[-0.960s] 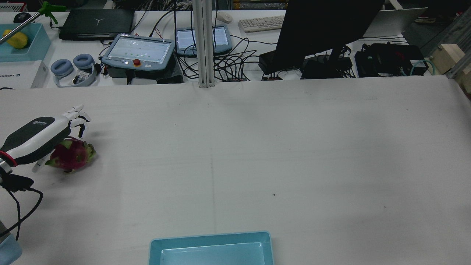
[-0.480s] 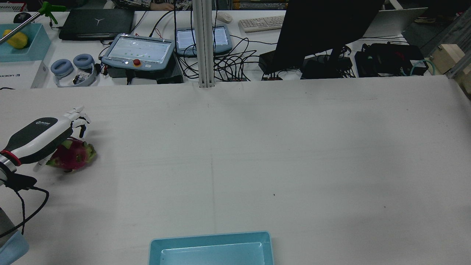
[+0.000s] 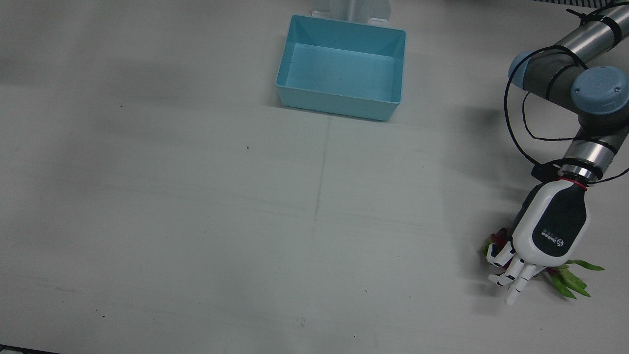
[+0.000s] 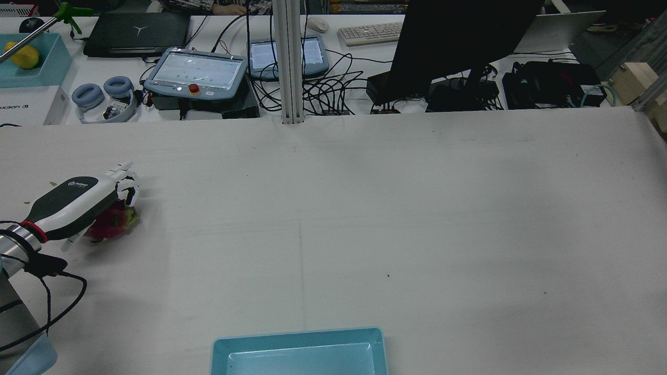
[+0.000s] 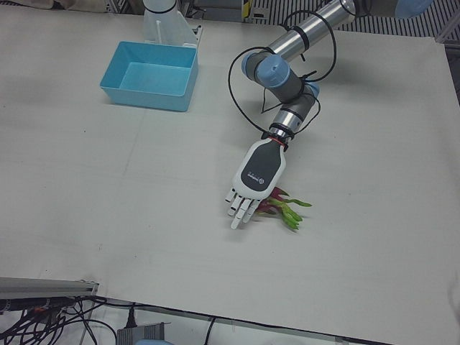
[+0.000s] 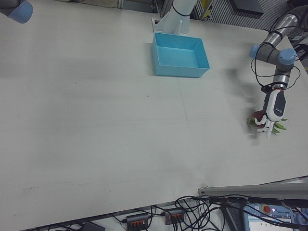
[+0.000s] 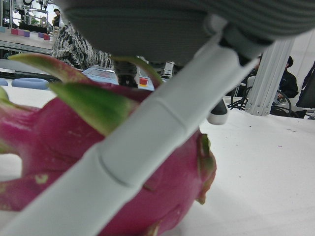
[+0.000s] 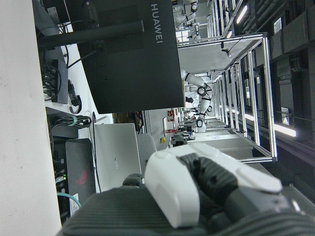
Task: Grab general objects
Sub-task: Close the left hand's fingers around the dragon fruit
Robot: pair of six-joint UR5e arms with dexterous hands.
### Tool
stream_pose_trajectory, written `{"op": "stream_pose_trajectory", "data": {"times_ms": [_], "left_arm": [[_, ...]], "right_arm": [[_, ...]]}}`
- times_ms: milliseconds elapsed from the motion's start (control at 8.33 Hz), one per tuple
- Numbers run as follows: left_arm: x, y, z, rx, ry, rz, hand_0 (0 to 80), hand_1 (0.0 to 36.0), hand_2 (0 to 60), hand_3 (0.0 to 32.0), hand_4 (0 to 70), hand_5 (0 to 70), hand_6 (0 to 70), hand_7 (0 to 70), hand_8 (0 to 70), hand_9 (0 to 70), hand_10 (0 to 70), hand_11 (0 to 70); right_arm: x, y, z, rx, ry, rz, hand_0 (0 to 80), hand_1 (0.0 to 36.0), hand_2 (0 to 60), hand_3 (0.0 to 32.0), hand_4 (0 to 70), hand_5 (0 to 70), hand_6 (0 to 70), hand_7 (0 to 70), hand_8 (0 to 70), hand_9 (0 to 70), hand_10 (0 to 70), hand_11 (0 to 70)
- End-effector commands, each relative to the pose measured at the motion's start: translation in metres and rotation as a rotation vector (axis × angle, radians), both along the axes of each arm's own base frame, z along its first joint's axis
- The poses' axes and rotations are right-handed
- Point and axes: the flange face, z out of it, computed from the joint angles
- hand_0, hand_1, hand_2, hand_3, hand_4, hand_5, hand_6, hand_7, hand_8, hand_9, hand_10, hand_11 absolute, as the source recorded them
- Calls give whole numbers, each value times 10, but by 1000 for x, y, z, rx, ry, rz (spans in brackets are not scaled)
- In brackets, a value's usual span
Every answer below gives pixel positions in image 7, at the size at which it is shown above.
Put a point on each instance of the standing person in dark jacket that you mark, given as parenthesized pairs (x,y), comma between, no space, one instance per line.
(56,17)

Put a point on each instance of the box with red label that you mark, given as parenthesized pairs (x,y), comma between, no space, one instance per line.
(101,73)

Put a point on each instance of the bench with coloured blocks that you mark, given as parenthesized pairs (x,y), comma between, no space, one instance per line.
(22,34)

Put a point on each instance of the person in striped top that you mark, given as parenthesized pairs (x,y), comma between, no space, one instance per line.
(71,46)

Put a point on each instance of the pink dragon fruit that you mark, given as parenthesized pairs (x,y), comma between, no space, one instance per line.
(61,132)

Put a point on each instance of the white aluminium frame post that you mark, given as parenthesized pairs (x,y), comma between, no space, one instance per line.
(268,78)

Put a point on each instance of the seated person in black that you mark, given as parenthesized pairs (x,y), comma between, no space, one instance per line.
(288,81)

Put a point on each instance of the left grey white robot hand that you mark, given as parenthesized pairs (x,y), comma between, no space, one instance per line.
(152,127)

